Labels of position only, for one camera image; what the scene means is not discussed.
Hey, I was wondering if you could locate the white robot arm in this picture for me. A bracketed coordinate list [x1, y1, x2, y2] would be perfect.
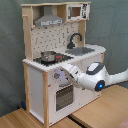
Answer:
[62, 62, 128, 92]

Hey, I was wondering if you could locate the small metal pot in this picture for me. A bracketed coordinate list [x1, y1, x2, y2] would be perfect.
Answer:
[41, 51, 56, 62]

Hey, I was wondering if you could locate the black toy stovetop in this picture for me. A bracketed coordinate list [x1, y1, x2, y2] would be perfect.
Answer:
[34, 53, 71, 66]

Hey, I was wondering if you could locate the toy oven door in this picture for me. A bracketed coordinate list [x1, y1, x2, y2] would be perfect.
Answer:
[56, 85, 73, 111]

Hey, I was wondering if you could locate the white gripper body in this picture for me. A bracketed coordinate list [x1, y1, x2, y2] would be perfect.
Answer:
[62, 63, 80, 82]

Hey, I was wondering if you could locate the grey range hood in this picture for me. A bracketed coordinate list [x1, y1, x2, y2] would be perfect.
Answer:
[35, 5, 64, 27]

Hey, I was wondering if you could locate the wooden toy kitchen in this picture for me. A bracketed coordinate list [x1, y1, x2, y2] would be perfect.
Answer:
[22, 2, 105, 127]

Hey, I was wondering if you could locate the left red stove knob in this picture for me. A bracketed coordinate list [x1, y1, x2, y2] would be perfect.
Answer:
[54, 73, 60, 79]

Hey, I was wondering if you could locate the black toy faucet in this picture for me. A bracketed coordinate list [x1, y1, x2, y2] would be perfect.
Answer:
[66, 32, 83, 50]

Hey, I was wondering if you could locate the grey toy sink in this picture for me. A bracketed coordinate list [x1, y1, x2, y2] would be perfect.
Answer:
[66, 47, 94, 56]

